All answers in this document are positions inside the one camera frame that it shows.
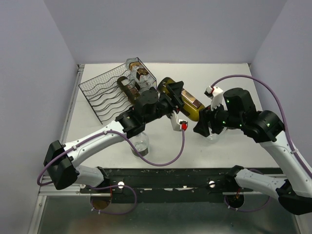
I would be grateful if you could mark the round clear flask bottle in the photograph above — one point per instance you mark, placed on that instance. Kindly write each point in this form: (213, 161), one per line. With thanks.
(213, 138)

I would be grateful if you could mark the clear square bottle black label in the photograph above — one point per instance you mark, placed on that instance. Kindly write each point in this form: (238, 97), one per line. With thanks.
(143, 80)

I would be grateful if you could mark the square clear bottle dark cap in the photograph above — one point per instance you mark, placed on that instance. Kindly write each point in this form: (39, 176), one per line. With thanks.
(133, 64)

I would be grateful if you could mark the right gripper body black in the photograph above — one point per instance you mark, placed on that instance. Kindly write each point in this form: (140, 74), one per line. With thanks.
(219, 118)

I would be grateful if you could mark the black wire wine rack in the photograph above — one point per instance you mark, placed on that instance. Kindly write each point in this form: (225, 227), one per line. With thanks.
(104, 96)

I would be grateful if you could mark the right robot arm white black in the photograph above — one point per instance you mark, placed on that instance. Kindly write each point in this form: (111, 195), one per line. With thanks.
(294, 193)

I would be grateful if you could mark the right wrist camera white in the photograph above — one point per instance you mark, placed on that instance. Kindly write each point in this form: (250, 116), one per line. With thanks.
(216, 95)

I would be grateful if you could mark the olive green wine bottle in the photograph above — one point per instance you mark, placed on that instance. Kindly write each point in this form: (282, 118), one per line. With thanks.
(130, 88)

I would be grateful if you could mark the round clear bottle silver cap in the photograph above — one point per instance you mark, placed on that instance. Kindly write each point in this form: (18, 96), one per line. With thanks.
(141, 143)

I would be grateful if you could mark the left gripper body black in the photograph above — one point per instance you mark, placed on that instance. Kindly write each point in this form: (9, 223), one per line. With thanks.
(165, 107)

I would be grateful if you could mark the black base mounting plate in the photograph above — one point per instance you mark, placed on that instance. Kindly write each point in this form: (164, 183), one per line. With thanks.
(196, 176)

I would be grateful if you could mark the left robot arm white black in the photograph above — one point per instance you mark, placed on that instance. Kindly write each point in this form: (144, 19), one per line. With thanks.
(63, 161)

